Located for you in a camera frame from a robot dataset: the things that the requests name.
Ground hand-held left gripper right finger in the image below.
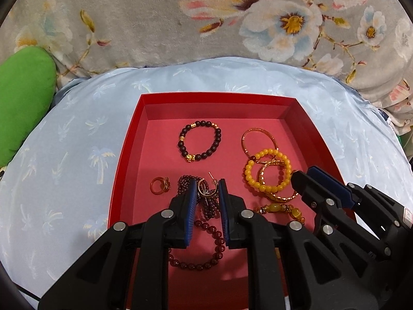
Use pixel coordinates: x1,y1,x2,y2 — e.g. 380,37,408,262
218,178,384,310

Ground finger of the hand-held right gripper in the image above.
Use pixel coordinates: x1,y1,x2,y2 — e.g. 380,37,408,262
306,166,397,230
292,170,391,260

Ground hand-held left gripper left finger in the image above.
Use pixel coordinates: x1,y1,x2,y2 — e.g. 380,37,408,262
38,178,198,310

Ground purple small bead bracelet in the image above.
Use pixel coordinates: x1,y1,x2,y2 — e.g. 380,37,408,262
177,174,223,222

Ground gold chain bangle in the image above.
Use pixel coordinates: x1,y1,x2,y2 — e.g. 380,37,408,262
258,160,300,203

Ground dark red bead bracelet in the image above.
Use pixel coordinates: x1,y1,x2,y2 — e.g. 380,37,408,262
168,220,226,270

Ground gold hoop earring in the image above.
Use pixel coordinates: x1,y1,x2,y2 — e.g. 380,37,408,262
150,177,171,195
197,172,220,197

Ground yellow glass bead bracelet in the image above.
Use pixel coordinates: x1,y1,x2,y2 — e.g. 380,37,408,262
255,202,307,225

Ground red cardboard box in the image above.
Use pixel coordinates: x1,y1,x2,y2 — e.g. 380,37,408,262
108,93,359,310

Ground thin red gold bangle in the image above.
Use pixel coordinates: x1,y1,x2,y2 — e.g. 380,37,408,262
241,128,278,164

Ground light blue palm print cloth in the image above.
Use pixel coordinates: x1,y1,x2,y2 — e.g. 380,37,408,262
0,56,413,301

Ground green pillow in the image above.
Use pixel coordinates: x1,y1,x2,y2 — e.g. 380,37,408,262
0,46,58,168

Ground grey floral blanket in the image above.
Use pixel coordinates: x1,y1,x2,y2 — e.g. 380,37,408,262
0,0,413,136

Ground dark bead bracelet gold accents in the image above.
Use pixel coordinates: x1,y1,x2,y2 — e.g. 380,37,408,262
177,120,223,162

